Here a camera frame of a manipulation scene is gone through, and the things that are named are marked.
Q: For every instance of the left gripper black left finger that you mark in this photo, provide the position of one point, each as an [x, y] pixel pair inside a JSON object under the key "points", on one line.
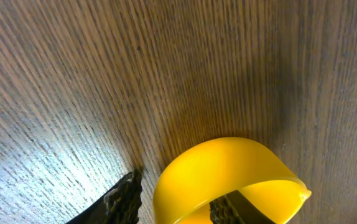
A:
{"points": [[119, 205]]}

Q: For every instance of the yellow plastic measuring scoop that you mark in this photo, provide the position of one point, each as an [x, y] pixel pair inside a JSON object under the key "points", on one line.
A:
{"points": [[220, 166]]}

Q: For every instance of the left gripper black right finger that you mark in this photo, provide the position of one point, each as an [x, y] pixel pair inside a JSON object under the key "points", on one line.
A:
{"points": [[235, 208]]}

